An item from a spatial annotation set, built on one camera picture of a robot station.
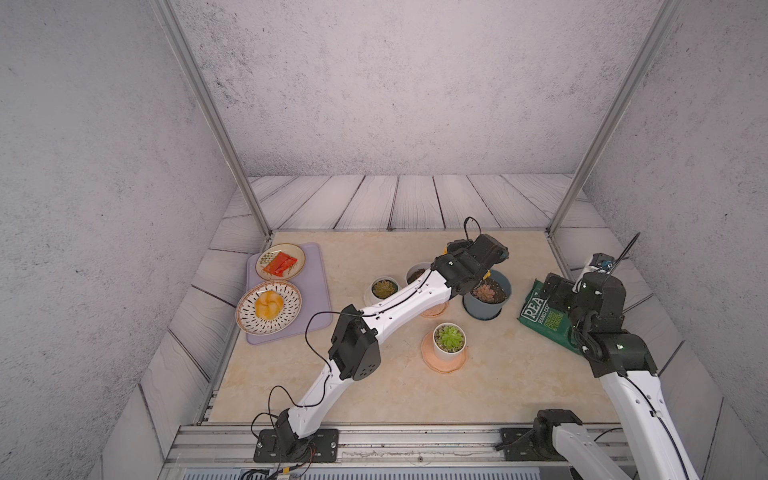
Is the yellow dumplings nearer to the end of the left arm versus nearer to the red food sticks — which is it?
the red food sticks

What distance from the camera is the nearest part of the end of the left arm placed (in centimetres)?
60

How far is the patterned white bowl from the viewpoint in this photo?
95 centimetres

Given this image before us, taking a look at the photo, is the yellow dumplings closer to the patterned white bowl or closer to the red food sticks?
the patterned white bowl

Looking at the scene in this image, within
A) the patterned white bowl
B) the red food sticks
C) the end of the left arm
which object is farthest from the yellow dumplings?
the end of the left arm

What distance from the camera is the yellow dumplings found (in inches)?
37.9

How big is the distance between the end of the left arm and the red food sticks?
670 millimetres

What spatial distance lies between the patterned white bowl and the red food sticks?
64 mm

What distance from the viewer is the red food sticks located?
1090mm
